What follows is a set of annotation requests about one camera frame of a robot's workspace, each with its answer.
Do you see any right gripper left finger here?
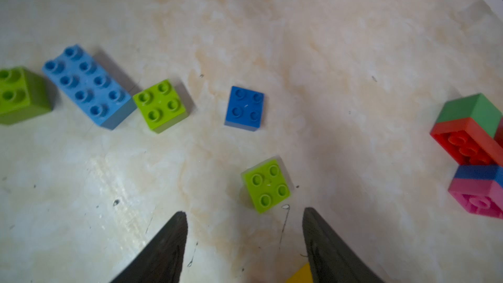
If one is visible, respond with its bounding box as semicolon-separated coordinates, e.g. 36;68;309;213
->
112;211;188;282

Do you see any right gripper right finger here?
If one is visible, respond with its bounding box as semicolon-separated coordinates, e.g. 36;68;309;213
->
302;207;382;283

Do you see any upside-down lime square brick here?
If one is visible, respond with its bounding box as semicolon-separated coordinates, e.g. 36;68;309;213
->
241;158;291;214

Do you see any magenta square brick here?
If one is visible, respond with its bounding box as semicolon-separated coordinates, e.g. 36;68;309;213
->
448;178;502;220

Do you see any dark blue square brick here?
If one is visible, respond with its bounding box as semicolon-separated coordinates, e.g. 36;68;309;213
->
454;165;502;187

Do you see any red long brick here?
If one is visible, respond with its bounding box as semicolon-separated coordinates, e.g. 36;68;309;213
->
430;117;502;166

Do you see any light blue long brick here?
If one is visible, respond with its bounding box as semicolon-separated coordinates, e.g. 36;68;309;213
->
42;45;137;130

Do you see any green square brick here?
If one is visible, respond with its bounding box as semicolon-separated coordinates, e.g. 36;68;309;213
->
436;93;502;138

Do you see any yellow square brick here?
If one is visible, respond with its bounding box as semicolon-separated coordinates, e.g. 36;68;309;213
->
286;263;314;283

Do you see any lime square brick studs up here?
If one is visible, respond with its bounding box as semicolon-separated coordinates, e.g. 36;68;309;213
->
133;79;189;134

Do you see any lime square brick front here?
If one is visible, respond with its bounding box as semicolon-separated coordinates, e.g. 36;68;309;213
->
1;66;52;125

